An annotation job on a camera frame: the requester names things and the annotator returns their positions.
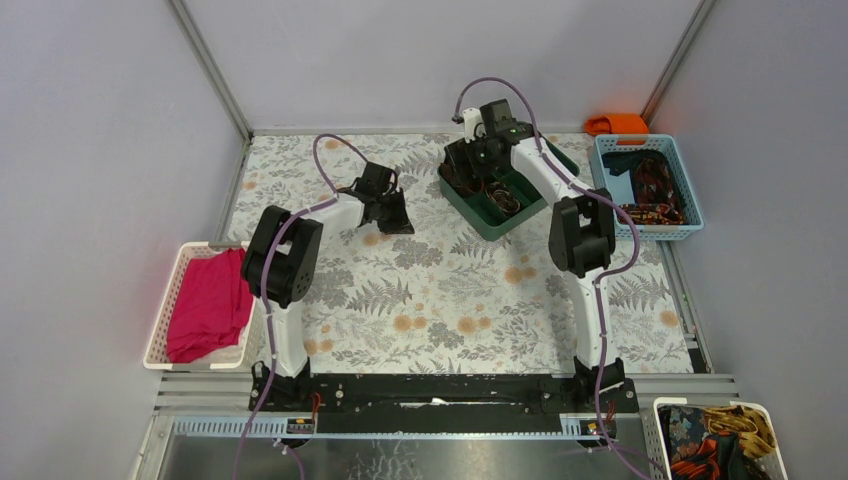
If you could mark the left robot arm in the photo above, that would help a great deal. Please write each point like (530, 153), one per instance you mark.
(281, 258)

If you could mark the colourful ties in white basket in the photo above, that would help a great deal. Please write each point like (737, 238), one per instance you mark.
(717, 442)

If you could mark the green compartment organizer tray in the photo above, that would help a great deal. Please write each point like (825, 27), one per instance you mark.
(484, 216)

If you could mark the white perforated basket left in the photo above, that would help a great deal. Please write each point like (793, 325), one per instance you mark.
(236, 358)

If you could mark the light blue perforated basket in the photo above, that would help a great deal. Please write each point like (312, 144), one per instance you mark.
(620, 186)

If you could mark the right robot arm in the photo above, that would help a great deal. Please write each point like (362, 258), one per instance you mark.
(581, 242)

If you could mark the white basket bottom right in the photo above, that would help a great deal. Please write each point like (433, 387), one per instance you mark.
(658, 463)

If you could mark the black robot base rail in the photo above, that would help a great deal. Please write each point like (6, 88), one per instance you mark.
(438, 404)

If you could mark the magenta cloth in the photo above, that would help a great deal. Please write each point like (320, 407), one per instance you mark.
(212, 308)

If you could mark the orange cloth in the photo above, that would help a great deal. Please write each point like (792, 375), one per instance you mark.
(616, 123)

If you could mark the ties in blue basket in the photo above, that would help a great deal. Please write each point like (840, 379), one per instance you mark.
(656, 200)

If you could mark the brown red floral tie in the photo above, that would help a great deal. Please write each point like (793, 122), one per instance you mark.
(462, 179)

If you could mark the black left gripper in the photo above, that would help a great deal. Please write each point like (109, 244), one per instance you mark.
(387, 207)

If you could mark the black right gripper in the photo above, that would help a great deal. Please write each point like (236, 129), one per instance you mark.
(460, 152)

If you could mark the rolled patterned tie in tray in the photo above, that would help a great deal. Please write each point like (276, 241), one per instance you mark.
(504, 200)

